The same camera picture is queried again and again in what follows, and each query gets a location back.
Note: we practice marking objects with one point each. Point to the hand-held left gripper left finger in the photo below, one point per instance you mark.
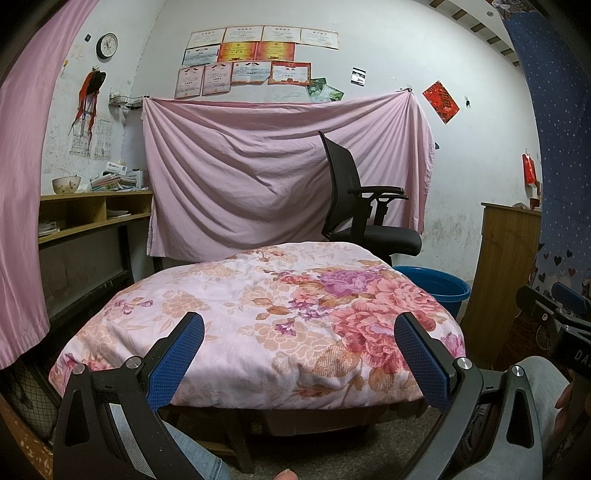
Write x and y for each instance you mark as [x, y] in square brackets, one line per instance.
[178, 360]

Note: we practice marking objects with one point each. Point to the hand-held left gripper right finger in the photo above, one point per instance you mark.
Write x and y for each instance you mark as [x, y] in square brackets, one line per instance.
[422, 364]

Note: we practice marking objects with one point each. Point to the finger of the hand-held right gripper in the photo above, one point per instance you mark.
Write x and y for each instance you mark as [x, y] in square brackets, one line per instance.
[540, 307]
[572, 300]

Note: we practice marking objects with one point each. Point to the blue plastic basin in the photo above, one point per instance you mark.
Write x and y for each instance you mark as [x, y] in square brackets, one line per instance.
[443, 290]

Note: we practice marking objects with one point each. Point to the person's right hand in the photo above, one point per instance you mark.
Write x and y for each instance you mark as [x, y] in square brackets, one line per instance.
[569, 415]

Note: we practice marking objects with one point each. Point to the wooden cabinet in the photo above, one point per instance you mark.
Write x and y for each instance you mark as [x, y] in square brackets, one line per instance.
[498, 277]

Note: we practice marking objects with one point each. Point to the person's right leg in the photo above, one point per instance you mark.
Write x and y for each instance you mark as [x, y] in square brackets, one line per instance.
[549, 397]

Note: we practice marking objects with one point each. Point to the person's leg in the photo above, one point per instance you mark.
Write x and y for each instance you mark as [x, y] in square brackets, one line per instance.
[198, 457]
[549, 397]

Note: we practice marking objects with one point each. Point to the floral blanket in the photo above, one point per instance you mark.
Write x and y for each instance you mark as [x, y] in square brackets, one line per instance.
[240, 323]

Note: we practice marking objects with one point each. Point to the person's left leg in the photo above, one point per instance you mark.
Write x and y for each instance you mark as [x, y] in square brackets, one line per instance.
[198, 457]

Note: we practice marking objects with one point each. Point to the black office chair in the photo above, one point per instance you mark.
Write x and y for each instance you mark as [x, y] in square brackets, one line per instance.
[392, 240]

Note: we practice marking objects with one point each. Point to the wooden desk with shelf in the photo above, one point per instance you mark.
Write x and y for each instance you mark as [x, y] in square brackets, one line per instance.
[83, 263]

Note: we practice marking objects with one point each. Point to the red hanging packet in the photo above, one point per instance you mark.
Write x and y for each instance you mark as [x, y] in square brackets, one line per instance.
[529, 168]

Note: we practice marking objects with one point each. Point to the papers in desk shelf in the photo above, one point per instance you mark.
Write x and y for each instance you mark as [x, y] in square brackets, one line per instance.
[117, 213]
[48, 229]

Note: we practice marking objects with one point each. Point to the blue dotted curtain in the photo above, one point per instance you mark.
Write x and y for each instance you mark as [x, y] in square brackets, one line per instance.
[554, 138]

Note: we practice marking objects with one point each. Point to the brown printed board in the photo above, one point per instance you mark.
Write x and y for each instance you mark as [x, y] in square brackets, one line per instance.
[23, 452]

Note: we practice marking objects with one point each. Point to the stack of books and papers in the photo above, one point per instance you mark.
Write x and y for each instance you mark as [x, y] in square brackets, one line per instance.
[117, 179]

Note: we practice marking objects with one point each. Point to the pink hanging sheet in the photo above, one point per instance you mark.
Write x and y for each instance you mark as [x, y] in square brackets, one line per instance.
[240, 175]

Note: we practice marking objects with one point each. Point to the floral ceramic bowl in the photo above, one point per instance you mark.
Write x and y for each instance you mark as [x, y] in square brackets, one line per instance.
[67, 185]

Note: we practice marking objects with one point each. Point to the pink curtain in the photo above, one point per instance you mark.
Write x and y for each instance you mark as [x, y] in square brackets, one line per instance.
[23, 207]

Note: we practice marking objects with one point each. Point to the red tassel ornament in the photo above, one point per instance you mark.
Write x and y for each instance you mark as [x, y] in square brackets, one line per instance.
[90, 92]

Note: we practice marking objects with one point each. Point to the green photo print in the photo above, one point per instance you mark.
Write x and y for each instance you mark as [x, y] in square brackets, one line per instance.
[315, 87]
[333, 93]

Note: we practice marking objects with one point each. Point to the black and white sticker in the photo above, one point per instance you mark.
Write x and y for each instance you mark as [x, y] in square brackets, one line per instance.
[358, 76]

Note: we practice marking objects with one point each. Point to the red paper wall decoration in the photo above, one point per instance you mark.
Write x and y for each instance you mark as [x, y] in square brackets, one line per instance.
[441, 101]

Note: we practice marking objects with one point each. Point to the white wall paper sheet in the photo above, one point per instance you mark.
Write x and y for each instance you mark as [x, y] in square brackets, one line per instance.
[79, 143]
[103, 138]

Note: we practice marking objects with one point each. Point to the group of wall certificates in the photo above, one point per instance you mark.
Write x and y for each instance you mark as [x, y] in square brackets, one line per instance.
[254, 57]

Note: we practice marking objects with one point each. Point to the round wall clock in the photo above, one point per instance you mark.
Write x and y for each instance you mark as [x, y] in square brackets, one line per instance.
[107, 45]

